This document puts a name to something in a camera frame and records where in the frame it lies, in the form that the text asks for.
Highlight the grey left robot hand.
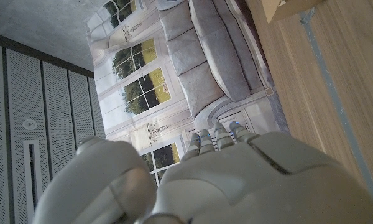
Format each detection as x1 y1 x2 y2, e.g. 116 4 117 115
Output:
32 121 373 224

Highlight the brown cardboard box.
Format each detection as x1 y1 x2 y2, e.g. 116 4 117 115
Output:
260 0 326 24

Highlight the printed living room backdrop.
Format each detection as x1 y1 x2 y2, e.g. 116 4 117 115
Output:
86 0 290 187

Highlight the long ceiling vent slot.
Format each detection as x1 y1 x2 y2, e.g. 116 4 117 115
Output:
23 139 43 224

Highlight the round white ceiling detector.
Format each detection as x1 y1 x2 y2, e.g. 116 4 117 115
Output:
22 119 38 131

